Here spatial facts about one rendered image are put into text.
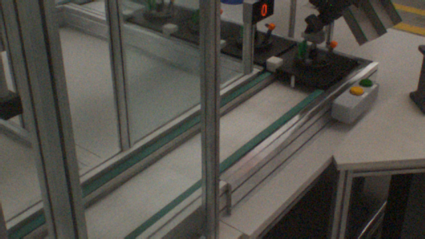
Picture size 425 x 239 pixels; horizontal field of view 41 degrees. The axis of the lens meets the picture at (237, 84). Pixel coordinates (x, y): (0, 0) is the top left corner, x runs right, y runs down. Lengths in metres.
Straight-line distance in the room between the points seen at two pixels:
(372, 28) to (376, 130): 0.51
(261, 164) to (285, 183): 0.11
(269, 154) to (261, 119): 0.25
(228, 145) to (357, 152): 0.40
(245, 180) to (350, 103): 0.50
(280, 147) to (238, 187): 0.20
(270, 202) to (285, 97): 0.48
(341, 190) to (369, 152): 0.15
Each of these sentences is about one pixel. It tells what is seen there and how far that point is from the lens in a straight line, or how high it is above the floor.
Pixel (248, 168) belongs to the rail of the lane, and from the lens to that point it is 1.48.
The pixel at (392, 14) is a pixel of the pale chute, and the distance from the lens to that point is 2.37.
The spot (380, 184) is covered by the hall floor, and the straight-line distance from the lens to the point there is 3.09.
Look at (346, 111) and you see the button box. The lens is 1.80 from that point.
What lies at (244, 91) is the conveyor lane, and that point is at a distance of 1.85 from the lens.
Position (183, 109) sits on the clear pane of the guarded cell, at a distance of 1.11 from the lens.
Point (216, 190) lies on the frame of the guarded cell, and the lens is 1.30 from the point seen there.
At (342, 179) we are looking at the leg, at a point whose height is 0.78.
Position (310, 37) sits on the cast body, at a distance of 1.97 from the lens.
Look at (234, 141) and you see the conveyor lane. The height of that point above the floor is 0.92.
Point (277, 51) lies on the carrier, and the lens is 2.09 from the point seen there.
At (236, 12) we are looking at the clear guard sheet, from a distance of 1.80.
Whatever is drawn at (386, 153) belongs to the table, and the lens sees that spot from 1.78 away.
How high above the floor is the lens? 1.84
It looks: 28 degrees down
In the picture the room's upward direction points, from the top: 1 degrees clockwise
